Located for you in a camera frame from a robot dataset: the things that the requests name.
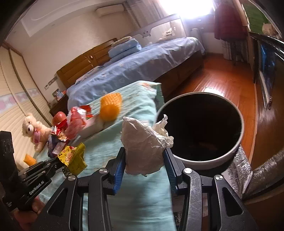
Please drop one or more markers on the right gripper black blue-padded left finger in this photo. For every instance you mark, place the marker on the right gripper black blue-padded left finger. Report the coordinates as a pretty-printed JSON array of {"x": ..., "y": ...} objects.
[{"x": 64, "y": 210}]

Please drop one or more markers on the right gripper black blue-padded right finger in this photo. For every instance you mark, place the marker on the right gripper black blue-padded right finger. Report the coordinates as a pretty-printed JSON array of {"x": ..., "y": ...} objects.
[{"x": 225, "y": 209}]

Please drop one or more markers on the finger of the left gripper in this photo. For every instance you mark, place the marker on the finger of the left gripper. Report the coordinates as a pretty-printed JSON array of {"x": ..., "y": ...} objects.
[{"x": 51, "y": 166}]

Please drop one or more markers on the yellow snack wrapper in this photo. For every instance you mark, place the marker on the yellow snack wrapper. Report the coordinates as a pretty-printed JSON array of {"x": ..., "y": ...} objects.
[{"x": 73, "y": 158}]

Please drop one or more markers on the red white plastic bag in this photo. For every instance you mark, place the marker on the red white plastic bag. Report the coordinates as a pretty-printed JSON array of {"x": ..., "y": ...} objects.
[{"x": 76, "y": 121}]

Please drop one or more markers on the white foam block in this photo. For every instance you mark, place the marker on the white foam block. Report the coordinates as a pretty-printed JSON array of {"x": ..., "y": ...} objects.
[{"x": 91, "y": 126}]

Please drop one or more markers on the white paper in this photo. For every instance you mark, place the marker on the white paper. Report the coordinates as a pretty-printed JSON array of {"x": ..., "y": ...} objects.
[{"x": 144, "y": 145}]

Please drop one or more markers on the red snack wrapper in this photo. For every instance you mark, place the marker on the red snack wrapper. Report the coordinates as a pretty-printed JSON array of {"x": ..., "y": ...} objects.
[{"x": 59, "y": 129}]

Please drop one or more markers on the round white trash bin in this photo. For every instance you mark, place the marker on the round white trash bin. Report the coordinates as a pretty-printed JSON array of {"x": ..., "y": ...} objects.
[{"x": 207, "y": 129}]

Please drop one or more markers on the person's left hand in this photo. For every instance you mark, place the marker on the person's left hand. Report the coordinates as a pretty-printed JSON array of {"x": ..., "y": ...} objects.
[{"x": 27, "y": 218}]

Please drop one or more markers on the blue purple snack packet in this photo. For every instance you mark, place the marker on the blue purple snack packet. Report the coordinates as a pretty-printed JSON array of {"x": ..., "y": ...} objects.
[{"x": 55, "y": 145}]

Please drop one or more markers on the orange foam net by bear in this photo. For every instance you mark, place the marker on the orange foam net by bear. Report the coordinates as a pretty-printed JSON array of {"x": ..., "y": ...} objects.
[{"x": 29, "y": 160}]

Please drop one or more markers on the cream teddy bear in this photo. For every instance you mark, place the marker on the cream teddy bear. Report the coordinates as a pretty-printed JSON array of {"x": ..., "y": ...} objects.
[{"x": 36, "y": 131}]

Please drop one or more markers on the red apple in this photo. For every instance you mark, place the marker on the red apple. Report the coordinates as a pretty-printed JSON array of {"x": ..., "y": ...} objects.
[{"x": 58, "y": 118}]

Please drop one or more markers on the dark wooden nightstand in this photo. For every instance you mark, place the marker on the dark wooden nightstand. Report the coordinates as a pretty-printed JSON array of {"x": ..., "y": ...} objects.
[{"x": 60, "y": 106}]

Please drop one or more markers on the framed photo on nightstand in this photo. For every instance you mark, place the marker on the framed photo on nightstand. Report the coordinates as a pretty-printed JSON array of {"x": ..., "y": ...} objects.
[{"x": 57, "y": 95}]

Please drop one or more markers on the orange foam fruit net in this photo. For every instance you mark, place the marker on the orange foam fruit net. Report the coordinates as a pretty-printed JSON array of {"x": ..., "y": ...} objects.
[{"x": 110, "y": 106}]

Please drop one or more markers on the wooden headboard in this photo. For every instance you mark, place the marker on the wooden headboard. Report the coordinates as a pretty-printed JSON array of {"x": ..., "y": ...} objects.
[{"x": 85, "y": 62}]

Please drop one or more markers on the large bed blue cover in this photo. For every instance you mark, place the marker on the large bed blue cover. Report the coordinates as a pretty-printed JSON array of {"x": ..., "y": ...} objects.
[{"x": 148, "y": 64}]

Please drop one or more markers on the folded blue blankets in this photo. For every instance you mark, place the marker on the folded blue blankets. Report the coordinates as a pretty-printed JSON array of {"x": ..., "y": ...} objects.
[{"x": 123, "y": 45}]

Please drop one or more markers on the television screen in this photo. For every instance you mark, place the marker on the television screen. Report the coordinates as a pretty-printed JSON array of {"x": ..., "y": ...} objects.
[{"x": 266, "y": 50}]

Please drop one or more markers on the small plush on big bed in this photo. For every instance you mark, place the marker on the small plush on big bed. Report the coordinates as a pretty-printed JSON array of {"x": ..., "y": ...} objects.
[{"x": 167, "y": 35}]

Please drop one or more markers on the hanging dark red clothes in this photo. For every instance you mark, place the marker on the hanging dark red clothes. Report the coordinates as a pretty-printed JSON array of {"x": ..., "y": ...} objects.
[{"x": 227, "y": 23}]

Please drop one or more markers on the grey baby bed rail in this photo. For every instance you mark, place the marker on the grey baby bed rail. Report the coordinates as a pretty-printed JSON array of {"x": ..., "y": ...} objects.
[{"x": 151, "y": 33}]

